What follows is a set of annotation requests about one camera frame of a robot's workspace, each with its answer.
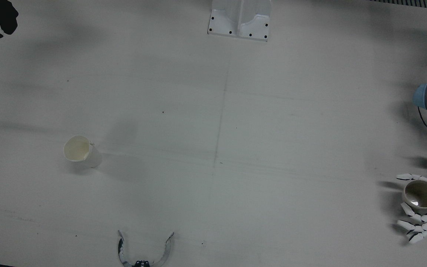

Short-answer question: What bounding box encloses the white paper cup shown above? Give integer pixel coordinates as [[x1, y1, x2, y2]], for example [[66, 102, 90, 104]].
[[63, 135, 103, 169]]

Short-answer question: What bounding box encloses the white pedestal base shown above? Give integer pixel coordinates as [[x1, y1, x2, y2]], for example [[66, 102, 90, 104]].
[[208, 0, 272, 42]]

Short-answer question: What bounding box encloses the beige paper cup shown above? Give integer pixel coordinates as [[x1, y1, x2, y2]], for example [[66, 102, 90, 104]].
[[402, 179, 427, 210]]

